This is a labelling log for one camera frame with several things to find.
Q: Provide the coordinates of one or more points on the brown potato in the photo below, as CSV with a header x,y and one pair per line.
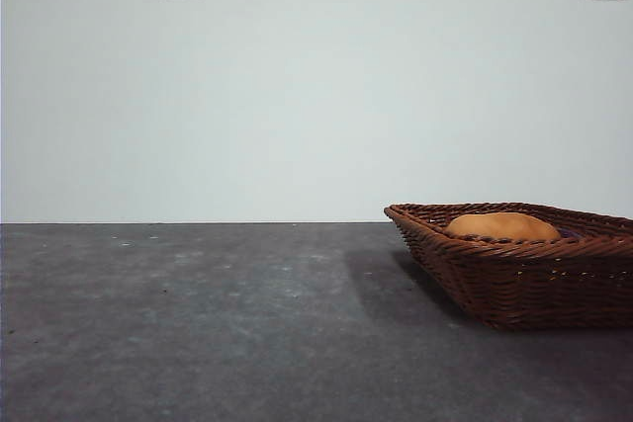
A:
x,y
502,227

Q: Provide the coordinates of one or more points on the brown wicker basket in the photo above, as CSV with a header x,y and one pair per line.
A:
x,y
534,288

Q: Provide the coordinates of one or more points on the purple eggplant with green stem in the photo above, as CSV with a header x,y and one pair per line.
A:
x,y
568,233

